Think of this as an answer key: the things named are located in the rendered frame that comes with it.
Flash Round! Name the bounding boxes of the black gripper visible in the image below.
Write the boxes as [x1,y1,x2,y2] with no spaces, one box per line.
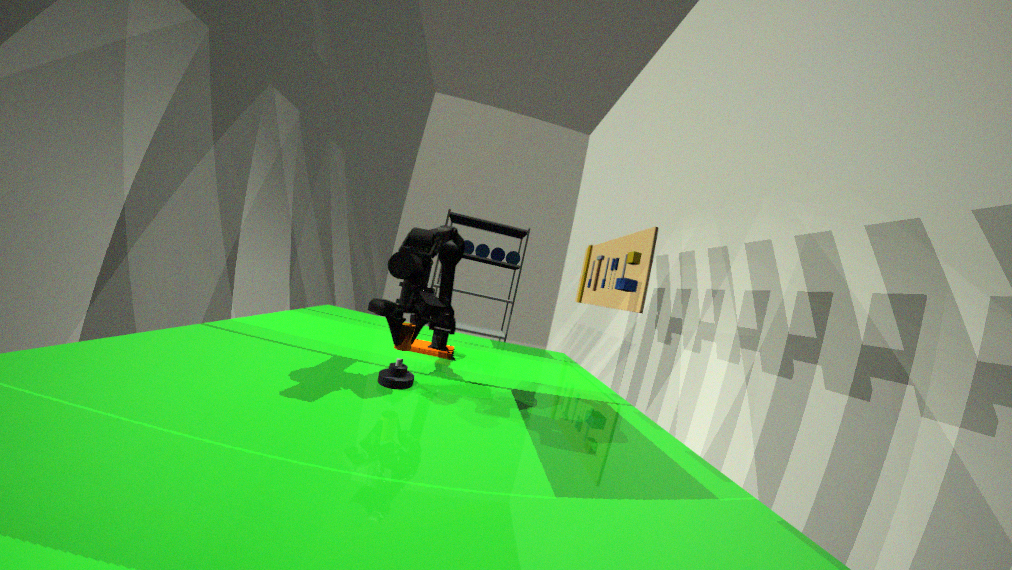
[367,279,433,345]

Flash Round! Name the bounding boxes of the dark grey round pedestal with shaft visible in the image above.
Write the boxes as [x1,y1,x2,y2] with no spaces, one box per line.
[377,358,414,390]

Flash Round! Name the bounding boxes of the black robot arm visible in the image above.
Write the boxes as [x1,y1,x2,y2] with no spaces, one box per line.
[388,225,465,351]

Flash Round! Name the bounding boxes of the orange-brown knob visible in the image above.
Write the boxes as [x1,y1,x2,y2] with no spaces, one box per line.
[394,322,416,351]

